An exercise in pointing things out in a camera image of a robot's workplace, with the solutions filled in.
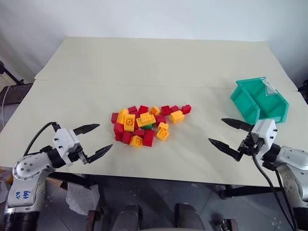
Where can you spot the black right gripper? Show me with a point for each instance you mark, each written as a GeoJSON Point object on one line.
{"type": "Point", "coordinates": [249, 147]}

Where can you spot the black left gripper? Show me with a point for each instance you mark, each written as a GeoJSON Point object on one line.
{"type": "Point", "coordinates": [78, 156]}

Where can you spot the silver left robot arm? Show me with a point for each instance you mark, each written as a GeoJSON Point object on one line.
{"type": "Point", "coordinates": [26, 168]}

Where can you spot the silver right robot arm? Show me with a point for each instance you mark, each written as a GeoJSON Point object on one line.
{"type": "Point", "coordinates": [292, 166]}

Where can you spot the green plastic storage bin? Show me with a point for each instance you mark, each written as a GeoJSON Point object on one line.
{"type": "Point", "coordinates": [255, 103]}

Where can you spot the red plastic toy brick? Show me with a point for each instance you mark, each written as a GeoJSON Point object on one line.
{"type": "Point", "coordinates": [148, 138]}

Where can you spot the green plastic building brick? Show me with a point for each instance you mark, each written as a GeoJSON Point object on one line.
{"type": "Point", "coordinates": [147, 126]}

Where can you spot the white crumpled plastic bag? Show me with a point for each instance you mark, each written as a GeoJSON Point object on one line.
{"type": "Point", "coordinates": [83, 197]}

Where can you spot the clear plastic label holder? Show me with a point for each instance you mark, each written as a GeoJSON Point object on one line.
{"type": "Point", "coordinates": [270, 88]}

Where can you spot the dark rounded shape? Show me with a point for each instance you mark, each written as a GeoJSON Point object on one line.
{"type": "Point", "coordinates": [127, 217]}
{"type": "Point", "coordinates": [188, 216]}

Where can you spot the dark case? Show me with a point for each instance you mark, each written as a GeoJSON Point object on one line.
{"type": "Point", "coordinates": [14, 93]}

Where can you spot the black stand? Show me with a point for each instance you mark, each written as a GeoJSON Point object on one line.
{"type": "Point", "coordinates": [9, 74]}

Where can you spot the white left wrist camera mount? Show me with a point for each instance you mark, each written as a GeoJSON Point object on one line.
{"type": "Point", "coordinates": [64, 142]}

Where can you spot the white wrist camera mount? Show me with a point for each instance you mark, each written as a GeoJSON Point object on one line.
{"type": "Point", "coordinates": [64, 142]}
{"type": "Point", "coordinates": [263, 133]}

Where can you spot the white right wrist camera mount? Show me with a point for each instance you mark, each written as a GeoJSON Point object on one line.
{"type": "Point", "coordinates": [263, 133]}

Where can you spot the black table frame bar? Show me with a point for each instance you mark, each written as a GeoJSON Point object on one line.
{"type": "Point", "coordinates": [72, 179]}
{"type": "Point", "coordinates": [250, 191]}

